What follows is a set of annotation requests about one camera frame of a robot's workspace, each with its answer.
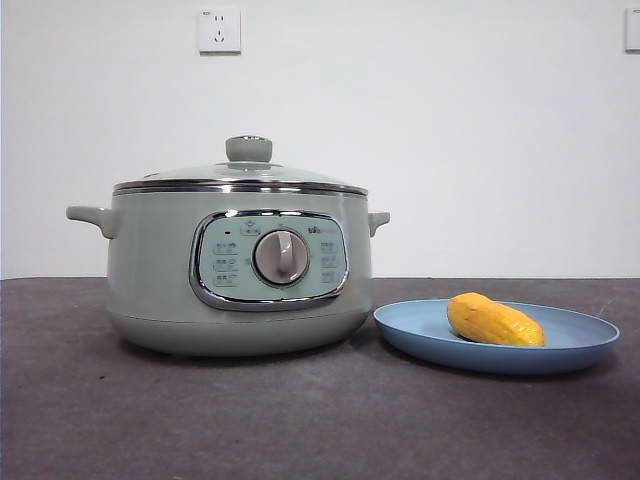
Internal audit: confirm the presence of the glass lid with gold-topped knob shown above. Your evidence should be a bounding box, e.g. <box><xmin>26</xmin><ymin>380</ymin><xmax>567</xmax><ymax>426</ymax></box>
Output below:
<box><xmin>113</xmin><ymin>134</ymin><xmax>370</xmax><ymax>192</ymax></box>

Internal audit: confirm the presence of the yellow corn cob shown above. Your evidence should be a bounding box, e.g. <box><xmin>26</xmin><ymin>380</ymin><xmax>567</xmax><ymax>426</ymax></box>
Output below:
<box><xmin>445</xmin><ymin>292</ymin><xmax>547</xmax><ymax>348</ymax></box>

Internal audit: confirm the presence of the pale green electric steamer pot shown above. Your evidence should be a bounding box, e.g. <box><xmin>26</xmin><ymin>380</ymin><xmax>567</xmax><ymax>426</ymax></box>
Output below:
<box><xmin>65</xmin><ymin>181</ymin><xmax>392</xmax><ymax>358</ymax></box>

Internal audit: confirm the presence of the blue round plate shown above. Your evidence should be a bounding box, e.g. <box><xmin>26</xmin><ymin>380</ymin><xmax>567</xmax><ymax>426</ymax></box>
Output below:
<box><xmin>372</xmin><ymin>298</ymin><xmax>622</xmax><ymax>377</ymax></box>

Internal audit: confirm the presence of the white wall socket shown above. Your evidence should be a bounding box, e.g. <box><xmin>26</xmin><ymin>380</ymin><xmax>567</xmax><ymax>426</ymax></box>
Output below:
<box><xmin>198</xmin><ymin>8</ymin><xmax>243</xmax><ymax>56</ymax></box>

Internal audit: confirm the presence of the white wall plate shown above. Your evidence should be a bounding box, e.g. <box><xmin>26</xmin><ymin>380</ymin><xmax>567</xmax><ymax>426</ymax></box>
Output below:
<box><xmin>624</xmin><ymin>8</ymin><xmax>640</xmax><ymax>53</ymax></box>

